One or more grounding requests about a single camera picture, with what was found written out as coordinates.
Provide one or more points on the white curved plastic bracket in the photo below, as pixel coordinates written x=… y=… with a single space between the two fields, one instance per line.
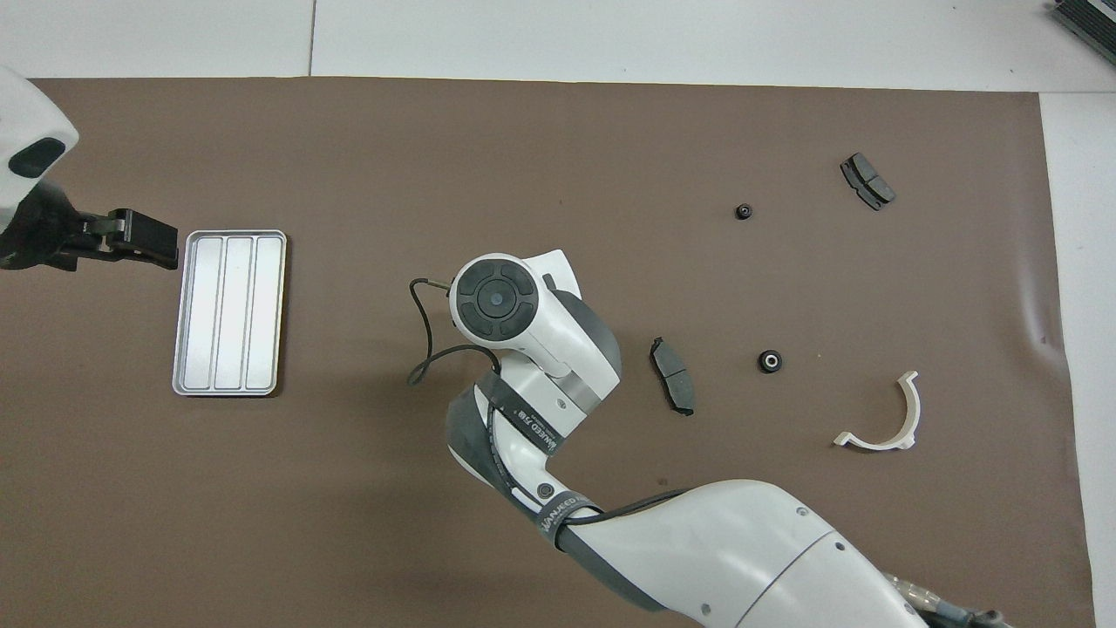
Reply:
x=914 y=410

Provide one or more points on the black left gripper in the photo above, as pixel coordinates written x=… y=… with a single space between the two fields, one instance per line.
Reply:
x=44 y=231

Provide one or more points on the silver metal tray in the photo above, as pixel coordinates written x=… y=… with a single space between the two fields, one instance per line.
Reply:
x=261 y=366

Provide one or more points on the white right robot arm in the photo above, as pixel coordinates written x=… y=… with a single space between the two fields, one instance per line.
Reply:
x=741 y=541

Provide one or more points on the brown table mat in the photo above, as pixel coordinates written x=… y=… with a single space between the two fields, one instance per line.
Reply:
x=523 y=174

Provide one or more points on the dark grey brake pad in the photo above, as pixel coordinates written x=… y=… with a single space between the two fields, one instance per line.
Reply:
x=867 y=180
x=673 y=377

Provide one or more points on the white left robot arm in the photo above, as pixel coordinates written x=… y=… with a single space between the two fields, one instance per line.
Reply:
x=26 y=113

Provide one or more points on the grey ridged device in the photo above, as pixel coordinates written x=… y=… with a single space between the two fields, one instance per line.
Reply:
x=1090 y=22

